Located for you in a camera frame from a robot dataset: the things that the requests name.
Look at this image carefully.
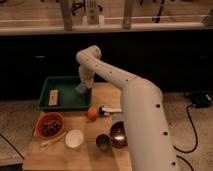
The black power adapter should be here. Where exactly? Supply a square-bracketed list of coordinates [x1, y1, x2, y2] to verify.
[189, 92, 211, 108]

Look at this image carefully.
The dark metal cup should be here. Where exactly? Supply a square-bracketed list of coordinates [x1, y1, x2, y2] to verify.
[96, 134, 110, 151]

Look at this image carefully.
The dark red glossy bowl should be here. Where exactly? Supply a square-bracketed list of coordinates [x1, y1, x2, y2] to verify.
[110, 121, 128, 148]

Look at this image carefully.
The beige block in tray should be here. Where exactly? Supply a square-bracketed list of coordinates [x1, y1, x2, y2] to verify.
[48, 89, 59, 106]

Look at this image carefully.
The wooden shelf frame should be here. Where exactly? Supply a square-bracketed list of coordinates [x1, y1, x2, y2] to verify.
[0, 0, 213, 35]

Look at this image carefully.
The small grey-blue sponge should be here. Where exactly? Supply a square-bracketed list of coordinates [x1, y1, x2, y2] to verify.
[75, 83, 88, 94]

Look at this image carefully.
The orange bowl with berries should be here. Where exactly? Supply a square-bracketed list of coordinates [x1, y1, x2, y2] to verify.
[35, 112, 65, 140]

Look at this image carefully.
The orange fruit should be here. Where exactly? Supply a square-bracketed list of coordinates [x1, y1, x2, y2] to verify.
[86, 107, 98, 121]

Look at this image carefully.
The green plastic tray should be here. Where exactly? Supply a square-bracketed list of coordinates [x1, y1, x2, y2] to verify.
[38, 76, 92, 111]

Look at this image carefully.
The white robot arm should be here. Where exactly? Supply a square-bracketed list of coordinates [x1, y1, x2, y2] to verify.
[76, 45, 180, 171]

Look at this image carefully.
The white small bowl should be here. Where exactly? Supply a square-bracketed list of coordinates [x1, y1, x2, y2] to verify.
[65, 129, 84, 149]

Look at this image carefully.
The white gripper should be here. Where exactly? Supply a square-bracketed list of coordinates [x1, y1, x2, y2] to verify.
[79, 66, 95, 89]

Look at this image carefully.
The pale wooden stick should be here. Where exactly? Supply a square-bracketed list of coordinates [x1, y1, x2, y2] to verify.
[40, 132, 66, 147]

